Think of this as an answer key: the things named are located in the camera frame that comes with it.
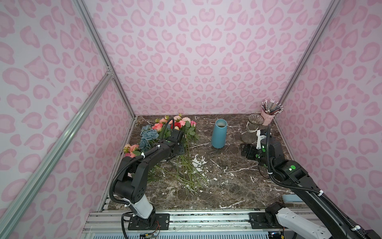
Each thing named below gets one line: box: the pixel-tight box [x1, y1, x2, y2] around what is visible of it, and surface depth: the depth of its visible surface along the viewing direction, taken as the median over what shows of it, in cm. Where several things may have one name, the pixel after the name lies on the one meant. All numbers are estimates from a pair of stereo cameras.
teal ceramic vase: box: [211, 119, 228, 149], surface depth 91 cm
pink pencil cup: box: [260, 99, 284, 126], surface depth 109 cm
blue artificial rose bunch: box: [139, 124, 160, 152], surface depth 92 cm
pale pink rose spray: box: [173, 115, 191, 127], surface depth 112 cm
